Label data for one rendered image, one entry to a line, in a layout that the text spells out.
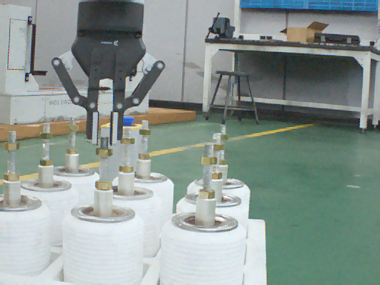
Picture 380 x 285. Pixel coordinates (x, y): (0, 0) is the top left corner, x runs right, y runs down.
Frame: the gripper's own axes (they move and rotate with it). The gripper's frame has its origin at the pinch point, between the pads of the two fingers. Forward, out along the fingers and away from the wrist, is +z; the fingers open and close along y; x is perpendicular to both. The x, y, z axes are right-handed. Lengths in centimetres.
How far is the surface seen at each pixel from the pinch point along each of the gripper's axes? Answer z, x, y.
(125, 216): 9.7, 1.7, -2.5
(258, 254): 17.0, -5.2, -21.4
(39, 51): -29, -708, 50
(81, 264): 14.9, 4.0, 2.6
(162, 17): -70, -579, -97
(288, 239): 35, -68, -53
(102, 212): 9.5, 1.2, 0.0
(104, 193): 7.2, 1.2, -0.1
